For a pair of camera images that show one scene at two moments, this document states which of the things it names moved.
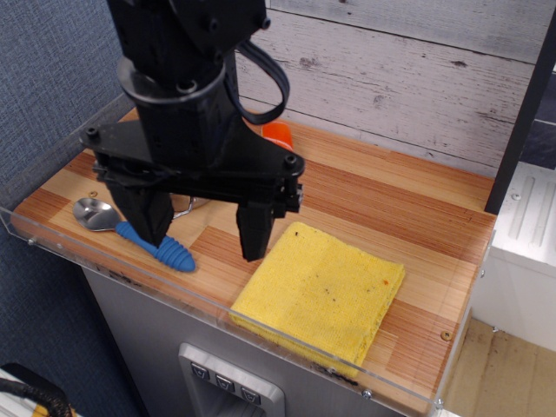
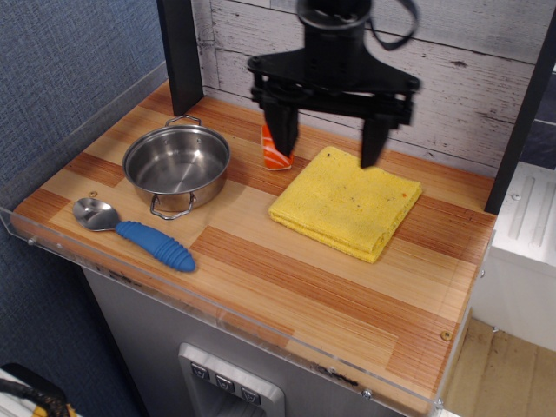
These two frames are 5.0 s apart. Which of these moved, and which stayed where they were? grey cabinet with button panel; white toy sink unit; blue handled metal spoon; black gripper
Moved: black gripper
Stayed: white toy sink unit; blue handled metal spoon; grey cabinet with button panel
